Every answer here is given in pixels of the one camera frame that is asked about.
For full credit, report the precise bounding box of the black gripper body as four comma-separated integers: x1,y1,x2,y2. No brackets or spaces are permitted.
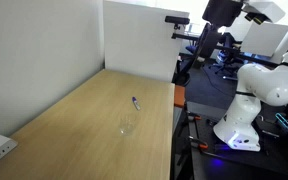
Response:
202,0,244,28

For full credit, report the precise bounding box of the blue capped grey marker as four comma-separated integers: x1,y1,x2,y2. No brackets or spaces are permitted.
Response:
131,96,142,111

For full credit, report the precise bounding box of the clear glass cup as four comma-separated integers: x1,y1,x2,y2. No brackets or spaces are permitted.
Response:
118,113,139,137

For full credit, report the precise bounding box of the dark office chair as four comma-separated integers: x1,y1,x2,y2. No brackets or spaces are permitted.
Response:
210,31,243,81

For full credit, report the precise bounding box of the white desk panel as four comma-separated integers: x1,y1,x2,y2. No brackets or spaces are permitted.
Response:
240,21,288,58

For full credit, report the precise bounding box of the orange flat panel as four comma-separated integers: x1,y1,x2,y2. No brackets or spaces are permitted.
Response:
173,84,187,108

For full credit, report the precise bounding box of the white partition board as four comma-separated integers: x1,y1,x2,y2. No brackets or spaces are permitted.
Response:
103,0,191,83

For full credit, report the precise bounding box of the black camera on stand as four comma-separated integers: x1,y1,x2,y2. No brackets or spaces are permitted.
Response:
164,15,191,25

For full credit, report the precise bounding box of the orange handled black clamp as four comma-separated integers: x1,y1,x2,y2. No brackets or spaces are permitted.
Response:
188,135,209,150
187,112,203,122

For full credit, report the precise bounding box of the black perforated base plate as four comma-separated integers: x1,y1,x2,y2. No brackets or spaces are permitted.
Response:
190,109,288,180

